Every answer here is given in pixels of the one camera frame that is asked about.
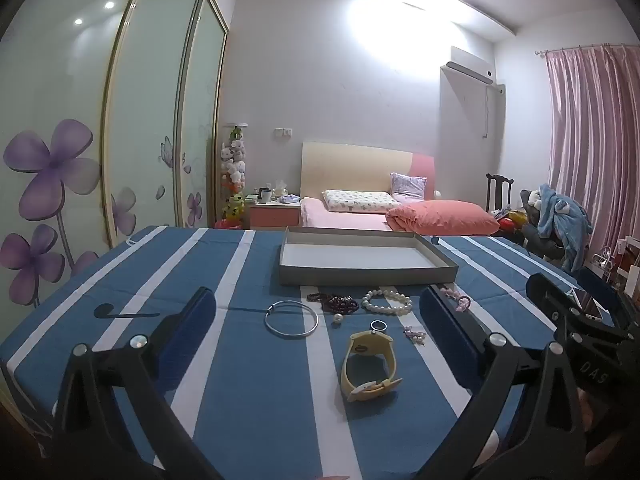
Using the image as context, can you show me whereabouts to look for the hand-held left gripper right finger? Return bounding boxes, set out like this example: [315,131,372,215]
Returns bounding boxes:
[419,284,587,480]

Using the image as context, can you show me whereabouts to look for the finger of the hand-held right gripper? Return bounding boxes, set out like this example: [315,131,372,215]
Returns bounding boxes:
[526,272,633,357]

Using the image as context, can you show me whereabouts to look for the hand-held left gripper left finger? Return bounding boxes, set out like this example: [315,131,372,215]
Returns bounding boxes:
[50,286,226,480]

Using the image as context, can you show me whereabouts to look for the pink bead bracelet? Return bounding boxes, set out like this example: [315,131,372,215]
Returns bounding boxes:
[440,284,473,312]

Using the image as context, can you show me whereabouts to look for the white pearl bracelet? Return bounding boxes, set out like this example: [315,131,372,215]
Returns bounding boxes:
[361,287,413,317]

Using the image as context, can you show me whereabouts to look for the yellow wrist watch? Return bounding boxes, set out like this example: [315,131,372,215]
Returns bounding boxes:
[341,330,404,404]

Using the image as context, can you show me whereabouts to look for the silver bangle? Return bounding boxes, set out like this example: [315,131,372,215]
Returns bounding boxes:
[265,301,319,339]

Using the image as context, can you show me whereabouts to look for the dark red bead bracelet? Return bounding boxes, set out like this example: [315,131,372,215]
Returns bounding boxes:
[306,291,360,315]

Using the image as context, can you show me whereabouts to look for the grey cardboard box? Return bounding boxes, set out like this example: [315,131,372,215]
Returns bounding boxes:
[278,226,460,288]

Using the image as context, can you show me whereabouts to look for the dark grey stroller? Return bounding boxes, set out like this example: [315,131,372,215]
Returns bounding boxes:
[519,189,568,261]

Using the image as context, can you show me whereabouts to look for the smartphone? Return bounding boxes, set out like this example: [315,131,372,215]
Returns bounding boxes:
[567,287,613,322]

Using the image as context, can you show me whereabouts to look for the colourful plastic toys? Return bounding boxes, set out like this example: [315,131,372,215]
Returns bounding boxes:
[495,207,528,238]

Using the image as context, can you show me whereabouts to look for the blue striped tablecloth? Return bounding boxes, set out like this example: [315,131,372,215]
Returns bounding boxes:
[0,225,640,480]

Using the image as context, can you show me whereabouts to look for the blue plush garment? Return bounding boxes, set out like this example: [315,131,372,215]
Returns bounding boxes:
[536,184,594,272]

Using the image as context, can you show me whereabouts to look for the white shelf rack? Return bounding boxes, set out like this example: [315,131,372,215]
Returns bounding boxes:
[592,237,640,286]

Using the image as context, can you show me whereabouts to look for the pink pillow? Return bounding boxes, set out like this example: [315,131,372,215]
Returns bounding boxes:
[385,200,501,237]

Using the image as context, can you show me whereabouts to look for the dark wooden chair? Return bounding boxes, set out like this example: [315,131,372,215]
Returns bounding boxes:
[486,173,516,213]

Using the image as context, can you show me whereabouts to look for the yellow green plush toy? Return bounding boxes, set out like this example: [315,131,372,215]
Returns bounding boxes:
[223,192,247,221]

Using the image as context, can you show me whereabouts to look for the pink nightstand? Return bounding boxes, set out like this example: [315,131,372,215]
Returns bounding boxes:
[248,199,302,231]

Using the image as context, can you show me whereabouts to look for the purple pillow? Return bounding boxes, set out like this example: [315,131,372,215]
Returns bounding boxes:
[389,172,428,203]

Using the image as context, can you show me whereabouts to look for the white patterned pillow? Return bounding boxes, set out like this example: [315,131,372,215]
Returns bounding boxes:
[321,189,396,213]

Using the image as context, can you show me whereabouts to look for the pink curtain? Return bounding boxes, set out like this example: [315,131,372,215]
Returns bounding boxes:
[544,42,640,273]

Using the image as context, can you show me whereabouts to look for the plush toy display tube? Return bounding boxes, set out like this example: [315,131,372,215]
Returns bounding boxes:
[219,122,249,211]

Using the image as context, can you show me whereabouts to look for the pink bed with headboard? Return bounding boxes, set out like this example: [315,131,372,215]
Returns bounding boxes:
[300,141,501,237]

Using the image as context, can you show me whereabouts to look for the flower print sliding wardrobe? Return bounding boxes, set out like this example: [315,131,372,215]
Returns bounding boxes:
[0,0,232,311]

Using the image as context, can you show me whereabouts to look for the curtain rod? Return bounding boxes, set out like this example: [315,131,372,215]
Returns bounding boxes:
[534,40,640,57]

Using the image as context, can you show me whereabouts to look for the white air conditioner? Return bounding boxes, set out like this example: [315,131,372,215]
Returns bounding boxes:
[446,45,505,92]

